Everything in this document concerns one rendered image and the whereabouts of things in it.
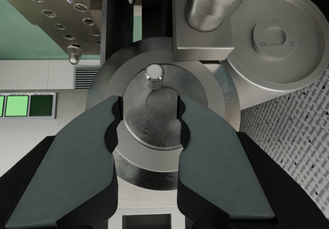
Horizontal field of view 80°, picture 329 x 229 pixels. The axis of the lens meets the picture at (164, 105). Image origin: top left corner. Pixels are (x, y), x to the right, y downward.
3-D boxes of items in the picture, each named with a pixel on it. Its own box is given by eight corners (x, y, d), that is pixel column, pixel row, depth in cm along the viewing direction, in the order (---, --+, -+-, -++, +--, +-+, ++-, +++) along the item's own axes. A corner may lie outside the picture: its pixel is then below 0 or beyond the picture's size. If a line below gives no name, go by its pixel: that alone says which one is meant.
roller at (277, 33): (323, -15, 22) (342, 90, 20) (234, 68, 47) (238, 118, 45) (216, -16, 21) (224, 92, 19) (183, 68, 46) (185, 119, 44)
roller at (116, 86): (221, 49, 20) (230, 170, 18) (184, 101, 45) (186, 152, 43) (103, 49, 19) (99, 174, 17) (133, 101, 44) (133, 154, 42)
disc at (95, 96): (234, 35, 20) (247, 188, 18) (232, 38, 21) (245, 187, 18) (88, 35, 20) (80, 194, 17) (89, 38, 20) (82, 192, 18)
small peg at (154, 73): (149, 83, 14) (141, 66, 14) (150, 93, 17) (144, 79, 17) (167, 76, 14) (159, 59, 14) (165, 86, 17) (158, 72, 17)
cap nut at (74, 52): (79, 45, 52) (78, 61, 51) (83, 52, 55) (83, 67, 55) (64, 45, 52) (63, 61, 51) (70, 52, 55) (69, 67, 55)
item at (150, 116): (142, 165, 16) (106, 82, 17) (143, 162, 18) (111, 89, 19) (223, 125, 17) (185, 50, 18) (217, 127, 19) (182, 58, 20)
